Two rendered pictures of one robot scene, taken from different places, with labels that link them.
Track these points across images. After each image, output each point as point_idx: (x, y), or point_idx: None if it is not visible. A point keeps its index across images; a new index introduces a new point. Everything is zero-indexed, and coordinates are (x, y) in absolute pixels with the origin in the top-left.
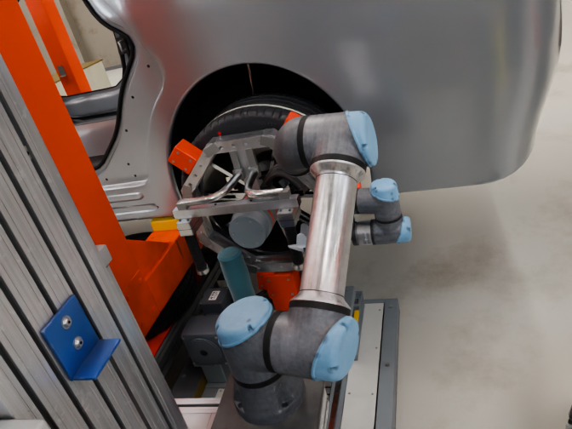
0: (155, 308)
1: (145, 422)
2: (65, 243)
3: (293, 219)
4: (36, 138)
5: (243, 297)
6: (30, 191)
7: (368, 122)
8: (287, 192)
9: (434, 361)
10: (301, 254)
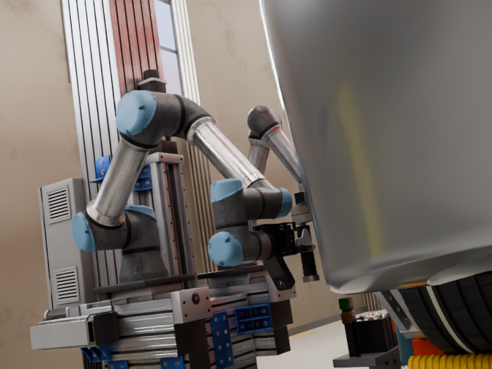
0: None
1: None
2: (114, 135)
3: (291, 214)
4: (117, 94)
5: (396, 333)
6: (109, 113)
7: (129, 99)
8: (298, 185)
9: None
10: (304, 265)
